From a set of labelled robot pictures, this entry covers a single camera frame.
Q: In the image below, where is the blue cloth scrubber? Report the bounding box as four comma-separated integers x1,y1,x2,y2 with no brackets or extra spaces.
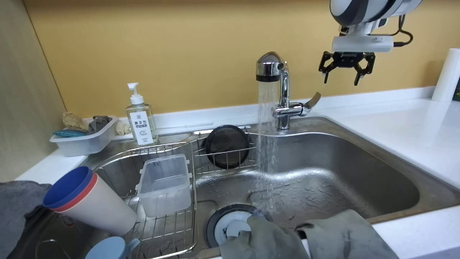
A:
52,126,88,139

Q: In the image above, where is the chrome faucet with spray head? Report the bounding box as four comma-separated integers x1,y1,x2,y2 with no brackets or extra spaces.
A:
255,50,308,133

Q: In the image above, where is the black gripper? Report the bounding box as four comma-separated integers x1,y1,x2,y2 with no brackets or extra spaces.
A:
318,50,377,87

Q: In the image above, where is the small wire sink rack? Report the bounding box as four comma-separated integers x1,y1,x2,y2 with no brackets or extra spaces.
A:
193,124,259,176

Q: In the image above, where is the beige sponge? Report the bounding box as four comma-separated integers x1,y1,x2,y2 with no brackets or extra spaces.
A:
62,110,91,132

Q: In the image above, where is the white plastic sponge tray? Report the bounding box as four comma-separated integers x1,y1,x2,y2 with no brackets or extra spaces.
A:
50,116,120,158

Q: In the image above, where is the sink drain with white stopper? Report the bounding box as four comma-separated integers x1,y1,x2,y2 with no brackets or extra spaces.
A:
206,202,274,248

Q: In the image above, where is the chrome faucet lever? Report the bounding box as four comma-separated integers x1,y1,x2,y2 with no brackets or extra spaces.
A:
287,90,324,117

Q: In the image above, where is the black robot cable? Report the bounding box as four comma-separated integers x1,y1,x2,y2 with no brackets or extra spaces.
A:
379,12,415,48

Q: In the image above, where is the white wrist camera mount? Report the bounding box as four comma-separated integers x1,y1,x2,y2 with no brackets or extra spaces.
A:
331,35,397,54

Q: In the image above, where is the white tumbler with blue lid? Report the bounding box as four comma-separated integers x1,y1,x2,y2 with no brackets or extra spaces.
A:
42,165,139,237

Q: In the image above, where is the light blue cup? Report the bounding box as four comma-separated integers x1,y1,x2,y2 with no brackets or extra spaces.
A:
85,234,142,259

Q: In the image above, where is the dark scrubbing pad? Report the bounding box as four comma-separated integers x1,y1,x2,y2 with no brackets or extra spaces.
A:
87,113,114,135

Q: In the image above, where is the black mesh strainer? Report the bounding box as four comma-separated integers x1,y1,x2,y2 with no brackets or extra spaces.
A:
200,123,254,171

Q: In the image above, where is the grey cloth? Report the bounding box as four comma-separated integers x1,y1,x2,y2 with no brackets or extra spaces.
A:
0,179,52,259

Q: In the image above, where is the clear plastic container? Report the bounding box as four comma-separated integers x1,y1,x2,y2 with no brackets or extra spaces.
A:
137,153,195,218

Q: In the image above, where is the clear soap pump bottle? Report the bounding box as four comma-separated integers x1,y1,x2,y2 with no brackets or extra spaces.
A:
126,81,159,146

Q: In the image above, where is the stainless steel sink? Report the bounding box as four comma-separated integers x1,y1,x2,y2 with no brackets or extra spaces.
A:
9,114,460,259

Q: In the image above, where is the large wire dish rack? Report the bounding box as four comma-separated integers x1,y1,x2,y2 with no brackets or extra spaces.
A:
93,140,200,259

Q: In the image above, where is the white paper towel roll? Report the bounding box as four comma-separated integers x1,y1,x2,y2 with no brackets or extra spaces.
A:
430,45,460,103

